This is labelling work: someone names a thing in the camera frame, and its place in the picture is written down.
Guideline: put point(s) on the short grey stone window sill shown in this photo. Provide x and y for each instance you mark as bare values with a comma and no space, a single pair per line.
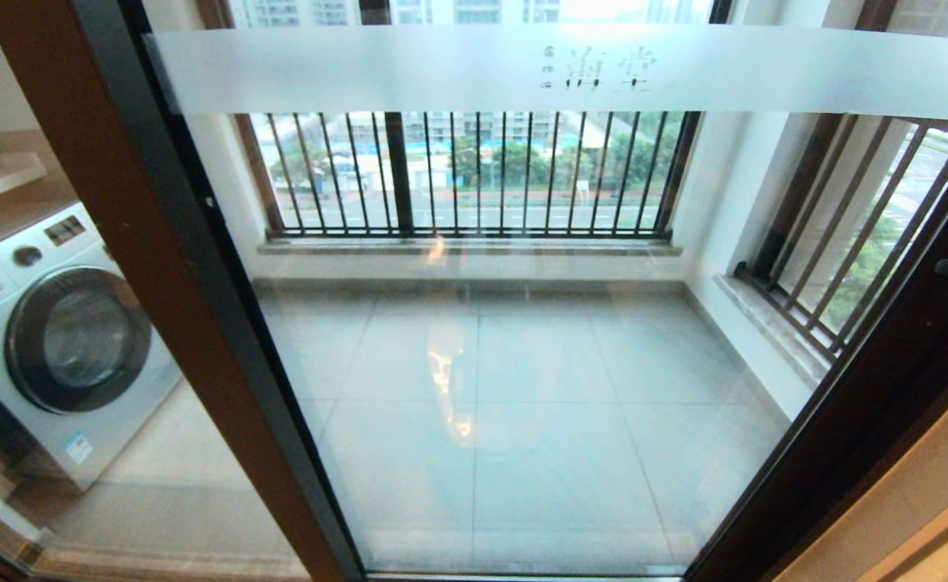
764,323

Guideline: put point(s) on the sliding glass door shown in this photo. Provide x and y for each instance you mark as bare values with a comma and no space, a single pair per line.
360,73

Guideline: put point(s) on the wide black window railing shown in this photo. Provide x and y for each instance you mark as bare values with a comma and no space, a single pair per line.
398,170

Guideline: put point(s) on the grey front-load washing machine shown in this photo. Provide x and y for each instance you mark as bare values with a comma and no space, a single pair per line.
77,339

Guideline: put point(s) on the long grey stone window sill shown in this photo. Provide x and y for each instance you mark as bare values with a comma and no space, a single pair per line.
474,248

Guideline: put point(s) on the brown framed fixed glass door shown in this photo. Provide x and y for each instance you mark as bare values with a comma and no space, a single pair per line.
158,283

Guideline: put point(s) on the dark door frame with track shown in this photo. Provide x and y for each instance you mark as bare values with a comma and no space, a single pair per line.
845,485

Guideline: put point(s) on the narrow black window railing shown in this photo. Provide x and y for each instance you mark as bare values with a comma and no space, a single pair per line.
797,202

